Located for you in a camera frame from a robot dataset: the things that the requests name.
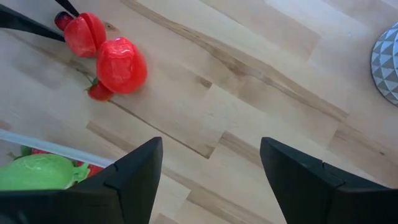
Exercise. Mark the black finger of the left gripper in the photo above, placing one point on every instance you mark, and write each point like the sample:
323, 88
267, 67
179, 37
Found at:
68, 7
28, 24

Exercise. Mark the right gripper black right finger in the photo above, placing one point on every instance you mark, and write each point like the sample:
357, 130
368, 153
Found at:
326, 199

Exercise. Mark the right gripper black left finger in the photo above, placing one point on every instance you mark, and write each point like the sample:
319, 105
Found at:
93, 199

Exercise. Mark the red toy cherry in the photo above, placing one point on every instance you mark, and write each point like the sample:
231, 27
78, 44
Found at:
63, 20

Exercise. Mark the red toy strawberry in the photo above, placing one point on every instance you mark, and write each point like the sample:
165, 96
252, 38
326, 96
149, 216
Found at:
99, 91
93, 169
39, 151

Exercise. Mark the green toy fruit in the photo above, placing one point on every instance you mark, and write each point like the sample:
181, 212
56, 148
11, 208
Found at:
37, 172

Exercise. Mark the clear plastic tupperware container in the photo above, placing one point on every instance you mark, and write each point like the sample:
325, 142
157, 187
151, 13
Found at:
46, 145

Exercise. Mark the pink toy fruit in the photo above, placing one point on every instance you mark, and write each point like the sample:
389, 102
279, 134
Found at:
121, 65

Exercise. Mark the succulent in white patterned pot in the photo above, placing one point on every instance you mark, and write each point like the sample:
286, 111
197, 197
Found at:
387, 65

